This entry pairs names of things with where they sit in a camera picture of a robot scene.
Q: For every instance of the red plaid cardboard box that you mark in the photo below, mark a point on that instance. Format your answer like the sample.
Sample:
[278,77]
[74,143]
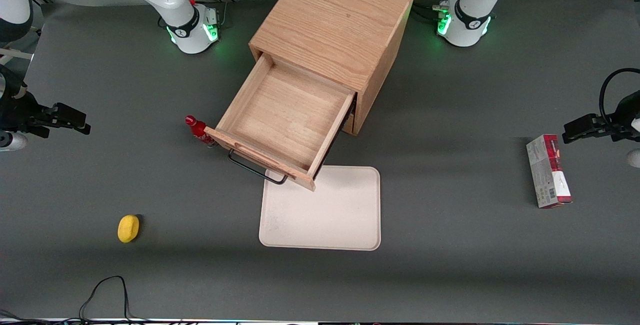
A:
[547,175]

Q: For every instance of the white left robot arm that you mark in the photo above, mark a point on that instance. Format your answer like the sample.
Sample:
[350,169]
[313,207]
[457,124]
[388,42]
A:
[470,27]

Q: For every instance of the yellow lemon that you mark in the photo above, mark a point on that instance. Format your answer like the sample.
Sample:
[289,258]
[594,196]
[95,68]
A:
[128,228]

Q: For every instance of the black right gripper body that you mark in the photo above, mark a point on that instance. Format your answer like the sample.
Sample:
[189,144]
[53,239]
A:
[16,113]

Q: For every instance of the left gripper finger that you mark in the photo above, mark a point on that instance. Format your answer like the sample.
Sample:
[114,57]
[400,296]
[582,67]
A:
[587,126]

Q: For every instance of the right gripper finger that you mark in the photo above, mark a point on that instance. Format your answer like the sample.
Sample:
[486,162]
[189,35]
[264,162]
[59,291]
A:
[70,117]

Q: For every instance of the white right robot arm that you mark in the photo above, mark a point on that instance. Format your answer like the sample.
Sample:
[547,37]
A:
[185,30]

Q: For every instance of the red cola bottle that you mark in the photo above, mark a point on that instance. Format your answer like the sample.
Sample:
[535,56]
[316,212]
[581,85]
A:
[196,126]

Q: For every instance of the wooden drawer cabinet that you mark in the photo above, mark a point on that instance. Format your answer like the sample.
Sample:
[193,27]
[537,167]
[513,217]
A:
[335,15]

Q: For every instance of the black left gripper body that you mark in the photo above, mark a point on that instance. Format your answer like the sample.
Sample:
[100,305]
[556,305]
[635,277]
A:
[621,121]

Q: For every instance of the wooden drawer with deep box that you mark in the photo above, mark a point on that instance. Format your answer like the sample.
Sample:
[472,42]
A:
[285,115]

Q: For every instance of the dark grey table mat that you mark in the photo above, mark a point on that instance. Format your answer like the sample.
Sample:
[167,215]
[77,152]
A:
[450,275]

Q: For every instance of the white rectangular tray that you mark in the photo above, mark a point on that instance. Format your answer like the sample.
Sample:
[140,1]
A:
[340,215]

